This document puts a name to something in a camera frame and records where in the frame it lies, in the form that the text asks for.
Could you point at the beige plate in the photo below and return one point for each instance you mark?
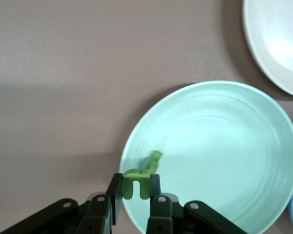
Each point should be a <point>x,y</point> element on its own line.
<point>278,44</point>

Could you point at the green small letter n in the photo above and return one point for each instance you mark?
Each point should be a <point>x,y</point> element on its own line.
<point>128,185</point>

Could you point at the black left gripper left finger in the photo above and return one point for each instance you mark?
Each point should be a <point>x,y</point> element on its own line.
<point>95,214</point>

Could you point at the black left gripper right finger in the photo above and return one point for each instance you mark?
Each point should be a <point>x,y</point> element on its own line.
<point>163,217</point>

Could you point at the brown table cover sheet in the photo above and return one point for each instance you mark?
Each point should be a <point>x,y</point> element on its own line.
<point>75,73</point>

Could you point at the green letter P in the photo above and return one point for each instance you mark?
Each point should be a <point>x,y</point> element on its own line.
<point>155,162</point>

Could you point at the green plate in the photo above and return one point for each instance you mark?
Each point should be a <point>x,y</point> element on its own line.
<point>222,151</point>

